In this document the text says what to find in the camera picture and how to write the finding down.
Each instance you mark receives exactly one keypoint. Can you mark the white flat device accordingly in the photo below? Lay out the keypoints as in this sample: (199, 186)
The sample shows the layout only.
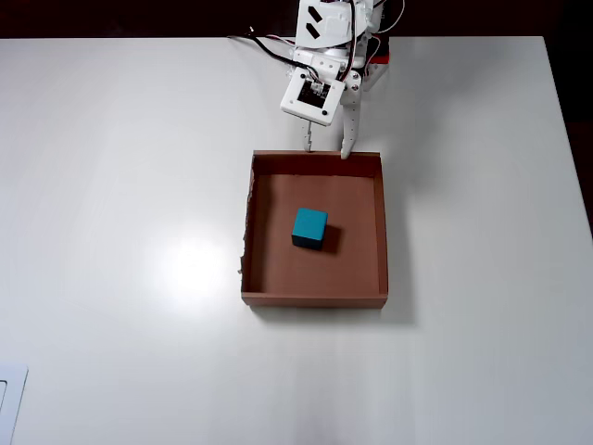
(14, 394)

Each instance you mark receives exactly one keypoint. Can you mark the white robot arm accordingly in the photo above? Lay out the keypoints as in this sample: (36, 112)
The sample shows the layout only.
(329, 23)

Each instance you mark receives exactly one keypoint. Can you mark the blue cube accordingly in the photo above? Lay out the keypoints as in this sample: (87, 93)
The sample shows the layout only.
(309, 228)

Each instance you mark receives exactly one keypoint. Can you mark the brown cardboard box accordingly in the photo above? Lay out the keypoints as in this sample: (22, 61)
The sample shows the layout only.
(278, 269)

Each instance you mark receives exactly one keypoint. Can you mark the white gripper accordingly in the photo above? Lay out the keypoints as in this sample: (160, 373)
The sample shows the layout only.
(350, 121)

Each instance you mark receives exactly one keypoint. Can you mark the red black table clamp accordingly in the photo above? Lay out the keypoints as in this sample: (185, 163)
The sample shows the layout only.
(383, 59)

